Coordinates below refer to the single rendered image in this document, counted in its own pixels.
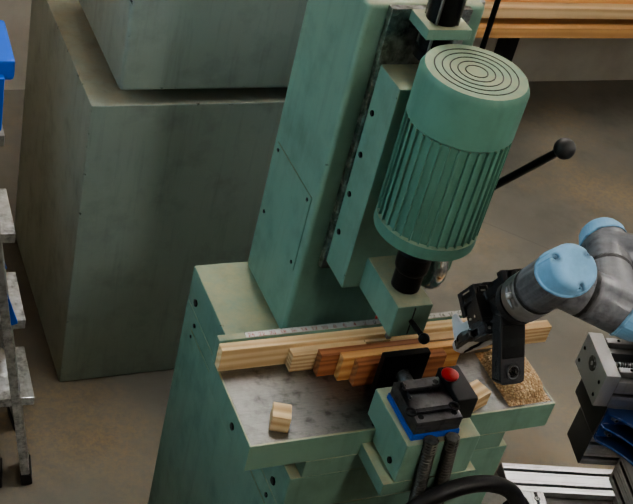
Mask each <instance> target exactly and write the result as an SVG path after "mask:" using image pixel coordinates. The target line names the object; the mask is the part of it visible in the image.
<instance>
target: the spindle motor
mask: <svg viewBox="0 0 633 504"><path fill-rule="evenodd" d="M529 97H530V88H529V83H528V80H527V77H526V76H525V74H524V73H523V72H522V71H521V70H520V69H519V68H518V67H517V66H516V65H515V64H514V63H512V62H511V61H509V60H507V59H506V58H504V57H502V56H500V55H498V54H496V53H493V52H491V51H488V50H485V49H482V48H479V47H474V46H469V45H462V44H446V45H440V46H437V47H434V48H432V49H431V50H429V51H428V52H427V53H426V54H425V55H424V56H423V57H422V58H421V60H420V62H419V66H418V69H417V72H416V76H415V79H414V82H413V86H412V89H411V92H410V96H409V99H408V102H407V105H406V109H405V112H404V116H403V119H402V122H401V126H400V129H399V132H398V136H397V139H396V142H395V146H394V149H393V152H392V155H391V159H390V162H389V165H388V169H387V172H386V175H385V179H384V182H383V185H382V189H381V192H380V195H379V199H378V202H377V205H376V208H375V212H374V217H373V219H374V224H375V227H376V229H377V231H378V232H379V234H380V235H381V236H382V237H383V238H384V239H385V240H386V241H387V242H388V243H389V244H391V245H392V246H393V247H395V248H396V249H398V250H400V251H402V252H404V253H406V254H408V255H411V256H413V257H417V258H420V259H424V260H429V261H440V262H442V261H453V260H457V259H460V258H462V257H464V256H466V255H468V254H469V253H470V252H471V251H472V249H473V247H474V245H475V242H476V240H477V237H478V234H479V231H480V228H481V226H482V223H483V220H484V218H485V215H486V212H487V209H488V207H489V204H490V201H491V199H492V196H493V193H494V191H495V188H496V185H497V183H498V180H499V177H500V174H501V172H502V169H503V166H504V164H505V161H506V158H507V156H508V153H509V150H510V147H511V145H512V142H513V140H514V137H515V135H516V132H517V129H518V126H519V124H520V121H521V118H522V116H523V113H524V110H525V108H526V105H527V102H528V100H529Z"/></svg>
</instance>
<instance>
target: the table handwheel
mask: <svg viewBox="0 0 633 504"><path fill-rule="evenodd" d="M479 492H490V493H496V494H500V495H502V496H504V497H505V498H506V499H507V500H508V502H509V504H526V500H525V497H524V495H523V493H522V491H521V490H520V488H519V487H518V486H517V485H516V484H515V483H513V482H512V481H510V480H508V479H505V478H503V477H500V476H494V475H473V476H466V477H462V478H457V479H454V480H451V481H448V482H445V483H442V484H440V485H437V486H435V487H430V488H426V491H425V492H423V493H421V494H420V495H418V496H416V497H415V498H413V499H412V500H410V501H409V502H407V503H406V504H441V503H443V502H446V501H448V500H451V499H453V498H456V497H459V496H463V495H467V494H472V493H479Z"/></svg>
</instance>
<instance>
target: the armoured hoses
mask: <svg viewBox="0 0 633 504"><path fill-rule="evenodd" d="M444 440H445V442H444V445H443V446H444V447H443V450H442V453H441V454H442V455H441V458H440V461H439V466H438V469H437V473H436V477H435V481H434V486H433V487H435V486H437V485H440V484H442V483H445V482H448V481H450V476H451V473H452V468H453V465H454V460H455V457H456V452H457V449H458V447H459V443H460V436H459V435H458V434H457V433H455V432H448V433H446V434H445V437H444ZM438 444H439V440H438V438H437V437H435V436H433V435H427V436H425V437H424V439H423V448H422V451H421V454H420V455H421V456H420V459H419V461H418V465H417V469H416V472H415V477H414V479H413V484H412V487H411V492H410V495H409V499H408V502H409V501H410V500H412V499H413V498H415V497H416V496H418V495H420V494H421V493H423V492H425V491H426V488H427V484H428V480H429V477H430V472H431V469H432V466H433V461H434V458H435V455H436V452H437V448H438Z"/></svg>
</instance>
